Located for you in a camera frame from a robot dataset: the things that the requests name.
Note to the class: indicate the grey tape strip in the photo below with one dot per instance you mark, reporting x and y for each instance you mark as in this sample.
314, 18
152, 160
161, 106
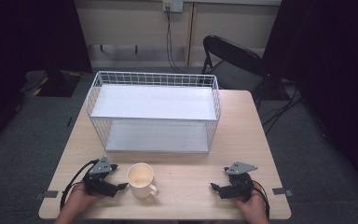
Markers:
47, 194
282, 191

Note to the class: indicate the white cup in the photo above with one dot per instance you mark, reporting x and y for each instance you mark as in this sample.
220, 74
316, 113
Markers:
140, 180

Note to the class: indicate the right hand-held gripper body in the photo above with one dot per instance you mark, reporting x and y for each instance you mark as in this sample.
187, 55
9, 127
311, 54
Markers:
239, 186

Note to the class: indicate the white wall socket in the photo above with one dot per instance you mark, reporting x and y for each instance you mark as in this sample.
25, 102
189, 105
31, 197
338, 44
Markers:
173, 5

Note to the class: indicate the person's left hand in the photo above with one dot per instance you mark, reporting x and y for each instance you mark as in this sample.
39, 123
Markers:
78, 197

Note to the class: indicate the black stand base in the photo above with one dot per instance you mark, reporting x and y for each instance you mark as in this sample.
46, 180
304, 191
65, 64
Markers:
56, 83

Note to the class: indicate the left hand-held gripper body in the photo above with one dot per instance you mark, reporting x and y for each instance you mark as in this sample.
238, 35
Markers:
97, 182

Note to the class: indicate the black folding chair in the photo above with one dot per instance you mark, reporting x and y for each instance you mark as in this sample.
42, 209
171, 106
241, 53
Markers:
234, 62

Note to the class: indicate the black curtain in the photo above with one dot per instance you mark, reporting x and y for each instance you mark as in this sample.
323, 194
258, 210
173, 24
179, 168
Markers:
332, 62
28, 46

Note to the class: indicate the person's right hand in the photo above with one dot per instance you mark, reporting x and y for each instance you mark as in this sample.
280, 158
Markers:
255, 203

